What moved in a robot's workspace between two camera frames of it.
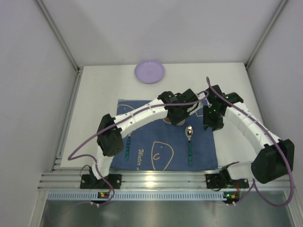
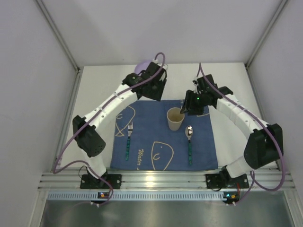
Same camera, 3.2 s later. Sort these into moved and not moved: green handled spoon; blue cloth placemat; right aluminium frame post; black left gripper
Moved: black left gripper
Not moved: blue cloth placemat; green handled spoon; right aluminium frame post
